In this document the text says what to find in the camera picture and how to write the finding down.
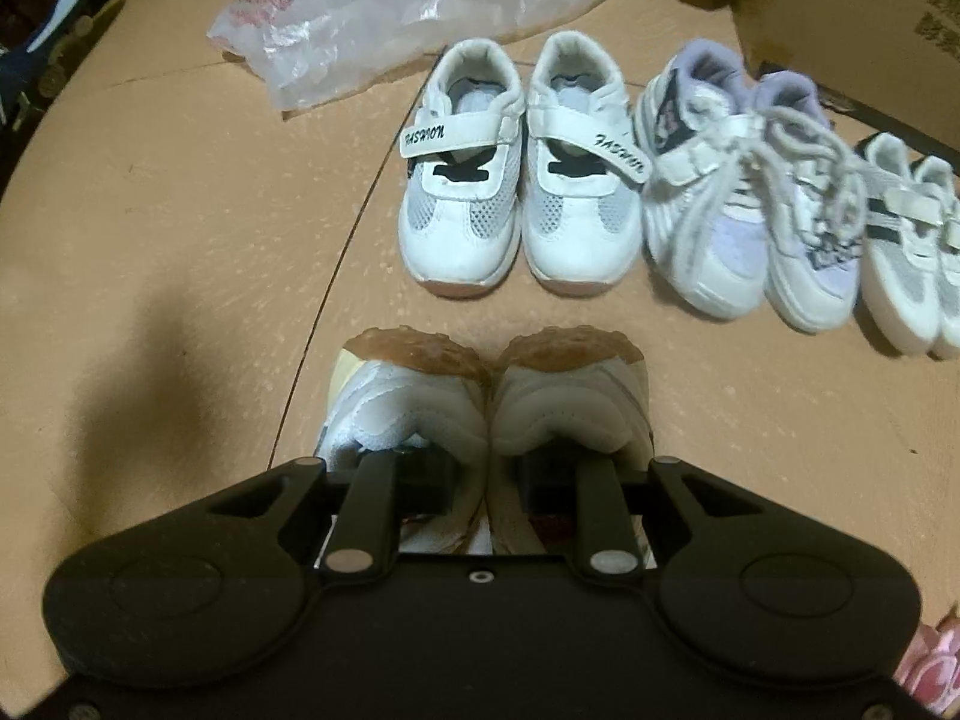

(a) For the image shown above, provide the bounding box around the lavender white lace sneaker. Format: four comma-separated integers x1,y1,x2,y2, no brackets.
750,71,869,336
634,37,772,317

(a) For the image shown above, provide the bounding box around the white sneaker with tan sole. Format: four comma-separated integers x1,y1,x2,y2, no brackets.
487,326,655,557
315,326,494,557

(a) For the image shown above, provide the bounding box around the pink cloth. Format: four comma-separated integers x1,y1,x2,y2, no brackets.
892,619,960,720

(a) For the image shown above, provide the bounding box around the brown cardboard box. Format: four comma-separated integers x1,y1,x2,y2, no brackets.
731,0,960,130

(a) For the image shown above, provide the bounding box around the clear plastic bag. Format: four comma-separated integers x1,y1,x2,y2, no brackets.
206,0,612,115

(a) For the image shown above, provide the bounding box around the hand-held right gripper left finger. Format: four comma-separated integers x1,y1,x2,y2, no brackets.
201,448,458,577

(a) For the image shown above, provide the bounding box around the white grey striped sneaker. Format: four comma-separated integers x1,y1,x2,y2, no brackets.
911,156,960,361
855,131,947,358

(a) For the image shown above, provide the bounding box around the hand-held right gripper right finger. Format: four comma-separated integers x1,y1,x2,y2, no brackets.
519,451,760,577

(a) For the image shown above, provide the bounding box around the dark blue white-striped item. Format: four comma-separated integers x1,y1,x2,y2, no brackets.
0,0,126,130

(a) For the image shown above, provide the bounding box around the white strap sneaker script print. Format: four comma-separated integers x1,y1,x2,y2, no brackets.
395,37,527,295
521,31,650,296

